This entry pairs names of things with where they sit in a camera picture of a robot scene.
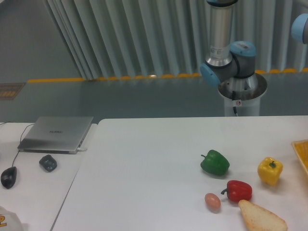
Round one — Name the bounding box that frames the triangular bread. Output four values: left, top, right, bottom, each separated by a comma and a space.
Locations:
238, 200, 288, 231

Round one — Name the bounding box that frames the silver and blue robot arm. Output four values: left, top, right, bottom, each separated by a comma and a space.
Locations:
200, 0, 256, 86

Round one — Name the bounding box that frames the yellow woven basket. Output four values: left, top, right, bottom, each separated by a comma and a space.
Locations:
292, 140, 308, 175

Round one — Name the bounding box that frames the green bell pepper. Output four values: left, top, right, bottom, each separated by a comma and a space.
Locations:
200, 150, 230, 176

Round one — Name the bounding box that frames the brown egg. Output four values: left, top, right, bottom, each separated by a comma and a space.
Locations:
205, 193, 221, 212

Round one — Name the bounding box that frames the silver Huawei laptop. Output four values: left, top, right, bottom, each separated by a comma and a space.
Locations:
18, 116, 93, 154

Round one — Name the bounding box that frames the red bell pepper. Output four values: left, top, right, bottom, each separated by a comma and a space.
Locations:
221, 180, 253, 203

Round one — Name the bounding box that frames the small black plastic part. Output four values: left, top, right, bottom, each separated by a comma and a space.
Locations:
39, 154, 57, 172

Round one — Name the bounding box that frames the yellow bell pepper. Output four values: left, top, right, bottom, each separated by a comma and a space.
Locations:
257, 157, 283, 186

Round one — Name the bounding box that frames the black computer mouse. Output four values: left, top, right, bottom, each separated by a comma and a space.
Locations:
0, 167, 17, 189

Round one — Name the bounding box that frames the white cloth with yellow print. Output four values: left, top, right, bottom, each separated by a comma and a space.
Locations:
0, 207, 24, 231

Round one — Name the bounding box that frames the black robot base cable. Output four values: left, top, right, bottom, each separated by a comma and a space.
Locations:
231, 90, 240, 117

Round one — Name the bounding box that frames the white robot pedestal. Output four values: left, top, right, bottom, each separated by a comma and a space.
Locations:
218, 74, 268, 116

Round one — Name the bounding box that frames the black mouse cable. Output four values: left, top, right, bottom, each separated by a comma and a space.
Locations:
0, 122, 36, 167

